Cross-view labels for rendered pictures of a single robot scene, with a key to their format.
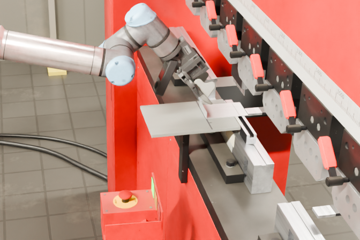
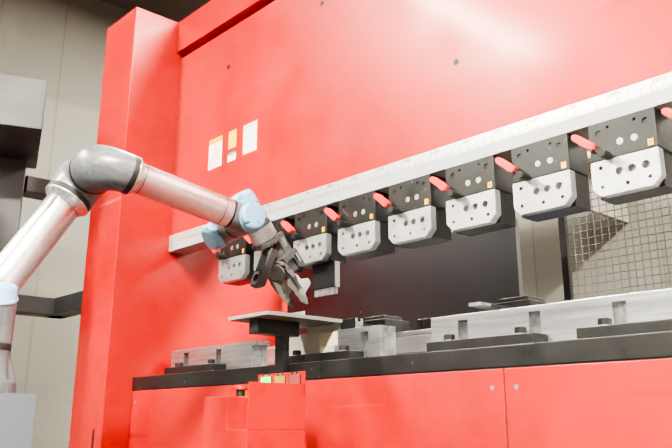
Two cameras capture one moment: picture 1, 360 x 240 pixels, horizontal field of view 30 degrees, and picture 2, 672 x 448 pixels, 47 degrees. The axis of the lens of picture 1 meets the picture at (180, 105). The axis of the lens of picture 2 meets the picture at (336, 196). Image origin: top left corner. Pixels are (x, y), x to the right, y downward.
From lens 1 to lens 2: 1.52 m
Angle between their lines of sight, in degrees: 52
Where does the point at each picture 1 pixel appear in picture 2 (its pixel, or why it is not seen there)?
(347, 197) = (534, 193)
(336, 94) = (492, 136)
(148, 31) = not seen: hidden behind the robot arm
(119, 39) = not seen: hidden behind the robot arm
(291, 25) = (417, 144)
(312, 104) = (464, 171)
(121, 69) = (256, 209)
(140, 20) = (249, 196)
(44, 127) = not seen: outside the picture
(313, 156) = (480, 205)
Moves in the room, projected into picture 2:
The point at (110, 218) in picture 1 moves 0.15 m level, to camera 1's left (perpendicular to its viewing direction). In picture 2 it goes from (234, 404) to (172, 403)
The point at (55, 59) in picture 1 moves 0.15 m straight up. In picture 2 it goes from (194, 193) to (197, 136)
